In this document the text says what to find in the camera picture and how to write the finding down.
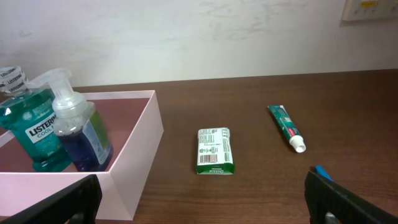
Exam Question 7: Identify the green toothpaste tube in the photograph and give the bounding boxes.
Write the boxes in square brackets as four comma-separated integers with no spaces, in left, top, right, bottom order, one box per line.
[267,105,307,153]

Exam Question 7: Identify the blue Listerine mouthwash bottle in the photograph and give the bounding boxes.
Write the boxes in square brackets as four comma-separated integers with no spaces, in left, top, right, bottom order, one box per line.
[1,66,72,172]

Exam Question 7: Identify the clear foaming soap pump bottle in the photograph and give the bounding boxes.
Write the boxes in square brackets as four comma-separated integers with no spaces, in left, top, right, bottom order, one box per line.
[27,68,113,172]

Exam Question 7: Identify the green white soap box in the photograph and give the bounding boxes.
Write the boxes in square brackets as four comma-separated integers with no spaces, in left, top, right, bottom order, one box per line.
[196,128,235,175]

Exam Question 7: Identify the blue disposable razor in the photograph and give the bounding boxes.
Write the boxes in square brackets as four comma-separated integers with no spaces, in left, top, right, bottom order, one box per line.
[314,165,332,181]

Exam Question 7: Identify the beige wall switch plate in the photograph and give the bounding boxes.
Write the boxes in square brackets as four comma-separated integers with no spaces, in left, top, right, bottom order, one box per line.
[342,0,397,22]

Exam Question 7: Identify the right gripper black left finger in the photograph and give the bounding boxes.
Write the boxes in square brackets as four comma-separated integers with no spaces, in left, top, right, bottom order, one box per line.
[1,174,102,224]

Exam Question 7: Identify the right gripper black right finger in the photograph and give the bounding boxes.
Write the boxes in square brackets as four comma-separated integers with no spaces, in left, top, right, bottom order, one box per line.
[304,170,397,223]

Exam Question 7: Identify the pink white open box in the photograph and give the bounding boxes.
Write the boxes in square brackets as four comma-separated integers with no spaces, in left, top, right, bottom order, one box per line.
[1,90,164,220]

